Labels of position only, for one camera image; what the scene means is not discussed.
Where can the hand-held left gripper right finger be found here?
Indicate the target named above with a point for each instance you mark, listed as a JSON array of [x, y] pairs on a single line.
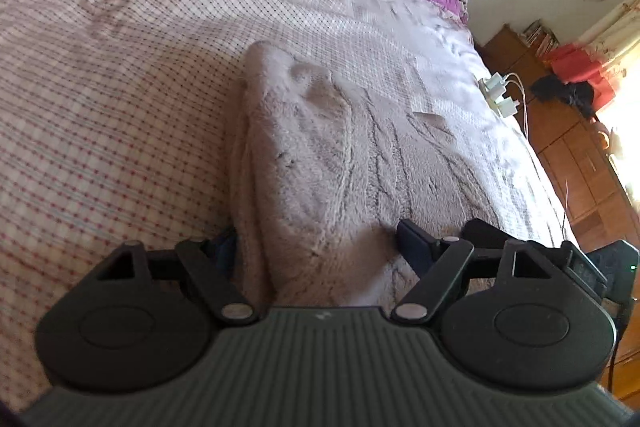
[[415, 241]]

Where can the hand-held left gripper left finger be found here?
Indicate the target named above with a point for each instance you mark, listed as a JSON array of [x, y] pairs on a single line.
[[226, 252]]

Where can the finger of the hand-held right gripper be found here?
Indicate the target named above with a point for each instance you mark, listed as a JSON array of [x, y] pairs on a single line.
[[487, 234]]

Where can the pink knitted cardigan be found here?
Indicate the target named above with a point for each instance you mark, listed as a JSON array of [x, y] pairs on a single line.
[[325, 157]]

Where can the wooden dresser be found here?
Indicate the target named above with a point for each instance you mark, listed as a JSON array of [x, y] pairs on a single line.
[[575, 167]]

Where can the power strip with white chargers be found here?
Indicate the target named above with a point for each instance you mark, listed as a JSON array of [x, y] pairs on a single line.
[[500, 97]]

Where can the black clothing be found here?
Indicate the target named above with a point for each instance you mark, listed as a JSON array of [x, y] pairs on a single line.
[[565, 94]]

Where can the orange red curtain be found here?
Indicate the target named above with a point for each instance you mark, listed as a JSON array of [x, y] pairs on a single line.
[[580, 67]]

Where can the row of books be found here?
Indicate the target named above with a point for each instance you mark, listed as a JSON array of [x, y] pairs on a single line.
[[540, 38]]

